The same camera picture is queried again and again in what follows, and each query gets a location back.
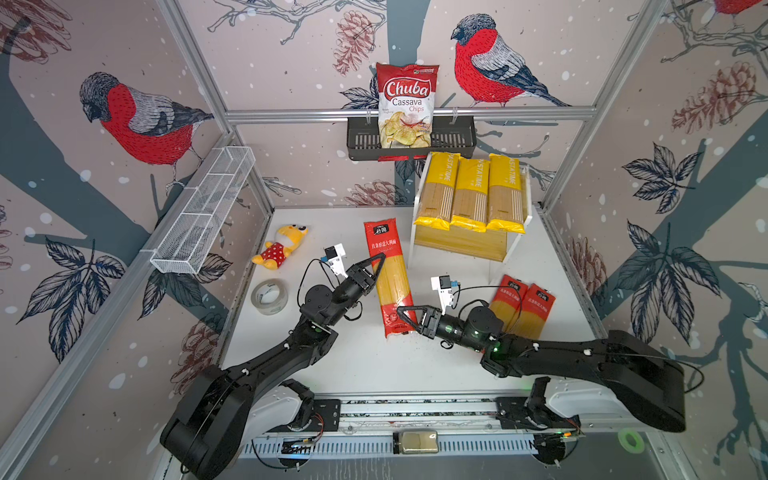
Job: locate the metallic box on rail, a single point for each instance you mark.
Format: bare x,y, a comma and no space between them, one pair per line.
415,442

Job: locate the green tape roll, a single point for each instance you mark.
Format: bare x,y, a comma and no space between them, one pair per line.
631,441

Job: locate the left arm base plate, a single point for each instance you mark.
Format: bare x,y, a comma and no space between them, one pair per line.
325,416

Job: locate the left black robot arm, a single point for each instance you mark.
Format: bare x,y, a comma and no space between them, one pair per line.
206,428

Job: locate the yellow pasta bag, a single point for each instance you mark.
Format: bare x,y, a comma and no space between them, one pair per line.
470,202
436,199
505,195

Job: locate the wooden two-tier shelf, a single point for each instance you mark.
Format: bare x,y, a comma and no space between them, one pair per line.
491,245

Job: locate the yellow plush toy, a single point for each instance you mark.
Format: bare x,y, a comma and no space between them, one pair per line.
287,240

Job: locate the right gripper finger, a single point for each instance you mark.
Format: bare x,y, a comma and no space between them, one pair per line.
414,319
408,310

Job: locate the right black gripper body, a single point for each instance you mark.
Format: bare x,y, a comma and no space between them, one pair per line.
451,330

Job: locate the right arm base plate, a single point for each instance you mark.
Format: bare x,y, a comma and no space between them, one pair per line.
523,414

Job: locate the Chuba cassava chips bag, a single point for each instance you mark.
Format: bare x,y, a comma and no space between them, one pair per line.
406,104

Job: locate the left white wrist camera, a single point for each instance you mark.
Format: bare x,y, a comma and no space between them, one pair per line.
333,259

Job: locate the white wire mesh basket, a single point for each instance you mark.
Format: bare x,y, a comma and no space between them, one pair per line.
191,237

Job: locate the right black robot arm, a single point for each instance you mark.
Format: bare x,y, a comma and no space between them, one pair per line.
648,384

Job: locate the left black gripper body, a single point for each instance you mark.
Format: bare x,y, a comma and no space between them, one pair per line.
353,287

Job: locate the clear tape roll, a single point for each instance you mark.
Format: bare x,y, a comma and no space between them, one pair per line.
270,297

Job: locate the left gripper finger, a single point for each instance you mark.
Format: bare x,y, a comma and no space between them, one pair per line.
363,264
374,269

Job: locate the red pasta bag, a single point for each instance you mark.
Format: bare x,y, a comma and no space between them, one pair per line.
393,288
535,309
507,301

